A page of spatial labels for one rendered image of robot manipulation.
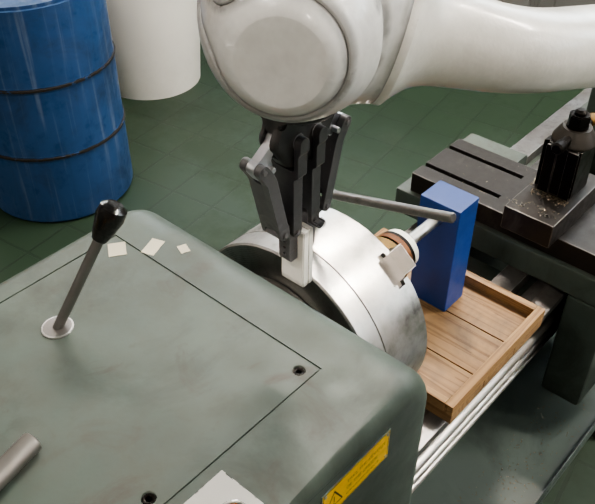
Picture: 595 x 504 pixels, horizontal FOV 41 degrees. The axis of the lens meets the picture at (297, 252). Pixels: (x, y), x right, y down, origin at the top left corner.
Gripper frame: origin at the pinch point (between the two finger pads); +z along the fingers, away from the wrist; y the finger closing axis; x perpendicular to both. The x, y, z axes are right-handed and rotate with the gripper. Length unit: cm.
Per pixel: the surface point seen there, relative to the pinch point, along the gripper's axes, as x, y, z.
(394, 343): -2.4, 16.8, 24.5
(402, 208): -1.3, 16.8, 3.2
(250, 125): 186, 182, 138
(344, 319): 2.0, 11.4, 19.0
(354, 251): 6.8, 19.3, 15.5
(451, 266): 8, 50, 39
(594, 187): -1, 85, 36
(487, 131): 101, 249, 137
